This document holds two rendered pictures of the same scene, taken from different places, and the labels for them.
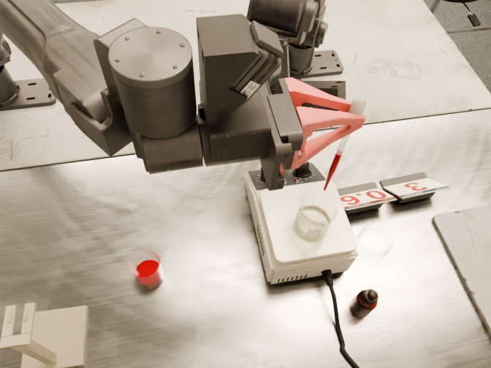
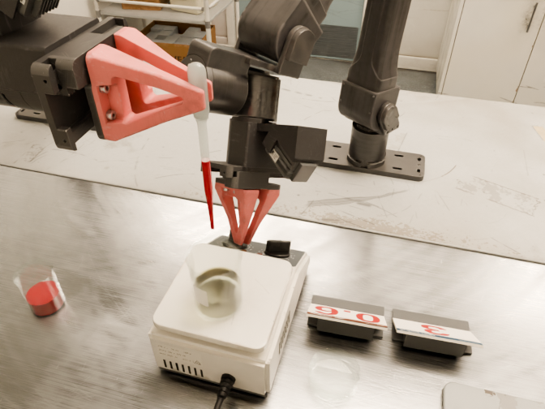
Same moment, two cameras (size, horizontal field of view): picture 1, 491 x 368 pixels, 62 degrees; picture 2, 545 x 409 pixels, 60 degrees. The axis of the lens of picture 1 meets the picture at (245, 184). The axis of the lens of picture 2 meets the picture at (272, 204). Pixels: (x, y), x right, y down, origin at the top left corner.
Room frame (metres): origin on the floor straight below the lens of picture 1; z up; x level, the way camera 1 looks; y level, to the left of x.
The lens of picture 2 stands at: (0.03, -0.30, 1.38)
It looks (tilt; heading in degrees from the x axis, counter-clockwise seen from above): 40 degrees down; 31
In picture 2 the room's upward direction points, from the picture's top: straight up
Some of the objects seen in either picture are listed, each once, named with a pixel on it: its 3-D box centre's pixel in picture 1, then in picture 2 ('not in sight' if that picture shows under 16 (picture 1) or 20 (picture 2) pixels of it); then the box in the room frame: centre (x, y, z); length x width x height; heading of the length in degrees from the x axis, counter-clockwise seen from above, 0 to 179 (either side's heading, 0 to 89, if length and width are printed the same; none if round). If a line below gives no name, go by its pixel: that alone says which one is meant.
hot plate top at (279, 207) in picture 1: (306, 219); (226, 292); (0.29, -0.09, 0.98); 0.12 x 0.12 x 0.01; 15
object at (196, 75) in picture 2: (355, 117); (197, 94); (0.27, -0.10, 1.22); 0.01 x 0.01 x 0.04; 16
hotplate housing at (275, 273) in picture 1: (297, 218); (236, 299); (0.31, -0.09, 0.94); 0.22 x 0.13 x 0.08; 15
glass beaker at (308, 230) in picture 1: (313, 215); (216, 276); (0.27, -0.10, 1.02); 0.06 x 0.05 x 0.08; 26
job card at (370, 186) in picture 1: (361, 195); (347, 311); (0.38, -0.20, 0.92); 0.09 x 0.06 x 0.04; 109
